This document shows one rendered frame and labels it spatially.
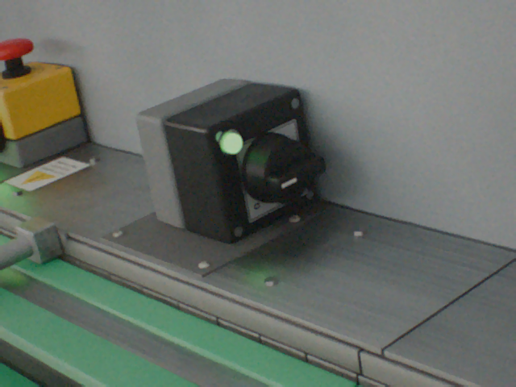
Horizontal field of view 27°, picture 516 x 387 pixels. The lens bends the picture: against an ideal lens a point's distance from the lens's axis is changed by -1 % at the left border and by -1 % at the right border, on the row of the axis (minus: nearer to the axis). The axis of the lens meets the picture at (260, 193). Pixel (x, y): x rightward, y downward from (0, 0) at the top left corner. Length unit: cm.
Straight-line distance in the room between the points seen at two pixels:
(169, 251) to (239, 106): 10
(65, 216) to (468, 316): 34
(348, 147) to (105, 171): 25
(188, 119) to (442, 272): 19
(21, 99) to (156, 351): 34
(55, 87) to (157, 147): 23
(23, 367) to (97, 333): 16
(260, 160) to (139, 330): 13
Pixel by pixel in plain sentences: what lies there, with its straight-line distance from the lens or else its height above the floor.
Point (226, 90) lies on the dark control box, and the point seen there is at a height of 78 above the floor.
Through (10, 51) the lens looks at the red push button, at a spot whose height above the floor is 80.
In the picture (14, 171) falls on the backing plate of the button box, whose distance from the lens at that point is 92.
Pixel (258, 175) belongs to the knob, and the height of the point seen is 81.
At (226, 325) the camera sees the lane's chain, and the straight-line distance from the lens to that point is 64.
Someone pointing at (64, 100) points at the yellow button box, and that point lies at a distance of 93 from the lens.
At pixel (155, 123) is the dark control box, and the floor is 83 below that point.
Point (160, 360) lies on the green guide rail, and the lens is 61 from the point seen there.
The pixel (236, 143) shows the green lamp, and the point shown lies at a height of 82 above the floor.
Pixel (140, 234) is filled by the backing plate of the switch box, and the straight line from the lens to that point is 73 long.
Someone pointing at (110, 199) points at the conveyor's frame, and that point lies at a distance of 80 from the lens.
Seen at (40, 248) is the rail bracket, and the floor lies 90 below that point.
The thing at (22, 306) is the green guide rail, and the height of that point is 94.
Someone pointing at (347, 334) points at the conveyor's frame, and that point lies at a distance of 56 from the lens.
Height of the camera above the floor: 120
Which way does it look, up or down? 35 degrees down
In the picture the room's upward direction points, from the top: 116 degrees counter-clockwise
